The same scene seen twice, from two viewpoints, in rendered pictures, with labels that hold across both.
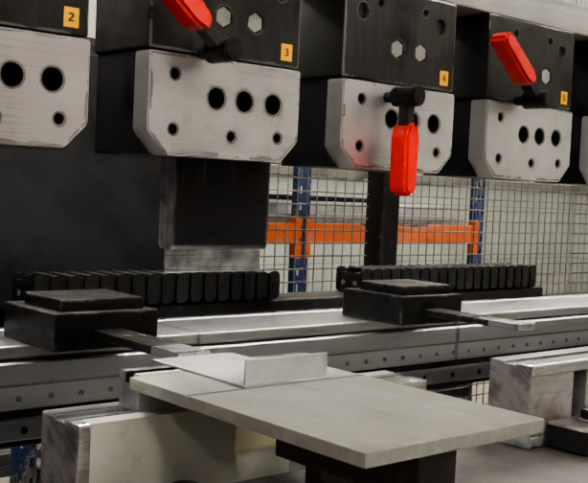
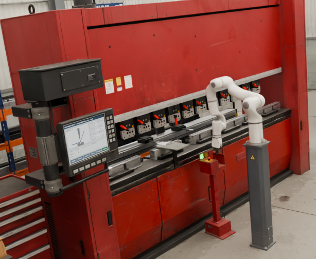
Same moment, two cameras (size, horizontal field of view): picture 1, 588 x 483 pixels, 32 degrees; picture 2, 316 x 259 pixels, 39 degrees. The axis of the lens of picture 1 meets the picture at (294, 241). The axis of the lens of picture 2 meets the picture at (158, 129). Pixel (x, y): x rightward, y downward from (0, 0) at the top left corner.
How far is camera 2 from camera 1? 3.46 m
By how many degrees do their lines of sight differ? 11
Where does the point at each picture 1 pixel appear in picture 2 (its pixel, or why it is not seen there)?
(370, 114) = (172, 117)
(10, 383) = (140, 147)
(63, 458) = (152, 153)
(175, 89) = (156, 123)
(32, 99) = (147, 128)
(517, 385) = (192, 137)
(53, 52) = (148, 124)
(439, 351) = (184, 132)
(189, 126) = (158, 125)
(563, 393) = (197, 137)
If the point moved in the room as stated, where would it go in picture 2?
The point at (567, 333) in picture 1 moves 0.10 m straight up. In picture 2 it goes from (203, 125) to (202, 116)
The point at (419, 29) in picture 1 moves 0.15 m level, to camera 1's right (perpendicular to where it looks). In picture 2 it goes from (175, 108) to (191, 106)
